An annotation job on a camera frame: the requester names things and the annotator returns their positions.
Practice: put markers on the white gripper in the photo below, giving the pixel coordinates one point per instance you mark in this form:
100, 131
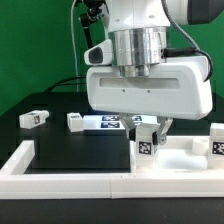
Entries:
176, 88

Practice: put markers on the white square tabletop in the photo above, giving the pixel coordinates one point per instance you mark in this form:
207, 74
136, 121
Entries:
181, 153

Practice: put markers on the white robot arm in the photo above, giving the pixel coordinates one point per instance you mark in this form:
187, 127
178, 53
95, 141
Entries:
134, 71

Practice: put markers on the white marker plate with tags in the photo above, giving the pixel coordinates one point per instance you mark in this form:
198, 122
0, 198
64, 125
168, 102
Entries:
112, 122

